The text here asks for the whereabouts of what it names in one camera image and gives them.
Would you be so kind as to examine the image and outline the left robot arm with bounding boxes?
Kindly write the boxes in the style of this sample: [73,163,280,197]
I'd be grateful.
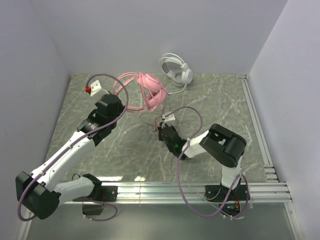
[15,94,128,222]

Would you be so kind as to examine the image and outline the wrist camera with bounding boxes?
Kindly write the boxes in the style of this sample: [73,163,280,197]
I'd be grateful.
[84,80,109,99]
[160,113,176,128]

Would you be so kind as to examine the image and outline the pink headphone cable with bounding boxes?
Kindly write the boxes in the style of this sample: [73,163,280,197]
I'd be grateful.
[139,74,171,131]

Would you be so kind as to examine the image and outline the right aluminium rail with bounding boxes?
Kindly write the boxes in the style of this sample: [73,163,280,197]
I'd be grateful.
[239,74,279,182]

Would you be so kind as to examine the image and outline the pink headphones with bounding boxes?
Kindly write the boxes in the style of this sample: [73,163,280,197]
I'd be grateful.
[118,72,169,113]

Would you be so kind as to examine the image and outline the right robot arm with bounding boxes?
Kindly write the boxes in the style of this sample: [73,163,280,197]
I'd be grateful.
[158,123,247,190]

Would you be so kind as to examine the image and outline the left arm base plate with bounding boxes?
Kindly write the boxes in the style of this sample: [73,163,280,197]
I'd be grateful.
[73,185,118,202]

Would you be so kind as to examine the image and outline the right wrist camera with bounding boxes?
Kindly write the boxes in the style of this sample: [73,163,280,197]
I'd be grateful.
[160,113,176,128]

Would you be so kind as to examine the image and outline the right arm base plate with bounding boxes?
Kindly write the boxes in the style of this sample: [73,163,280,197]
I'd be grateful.
[203,185,225,203]

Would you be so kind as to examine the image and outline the aluminium rail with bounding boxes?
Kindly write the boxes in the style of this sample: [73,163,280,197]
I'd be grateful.
[239,74,279,182]
[102,181,293,204]

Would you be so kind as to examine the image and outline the white headphones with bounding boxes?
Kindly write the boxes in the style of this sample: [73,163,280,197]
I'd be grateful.
[159,53,194,95]

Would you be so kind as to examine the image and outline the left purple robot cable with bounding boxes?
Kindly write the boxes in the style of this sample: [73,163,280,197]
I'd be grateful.
[17,73,130,222]

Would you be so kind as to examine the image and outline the front aluminium rail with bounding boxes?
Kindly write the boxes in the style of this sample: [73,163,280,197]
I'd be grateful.
[102,181,293,204]

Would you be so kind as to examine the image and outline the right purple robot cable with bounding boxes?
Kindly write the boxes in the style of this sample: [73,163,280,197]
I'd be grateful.
[169,106,251,218]

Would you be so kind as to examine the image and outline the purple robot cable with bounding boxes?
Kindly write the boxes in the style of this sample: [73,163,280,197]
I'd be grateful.
[17,73,130,222]
[169,106,251,218]

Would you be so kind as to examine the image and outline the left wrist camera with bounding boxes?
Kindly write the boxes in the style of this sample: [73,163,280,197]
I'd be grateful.
[84,80,109,99]

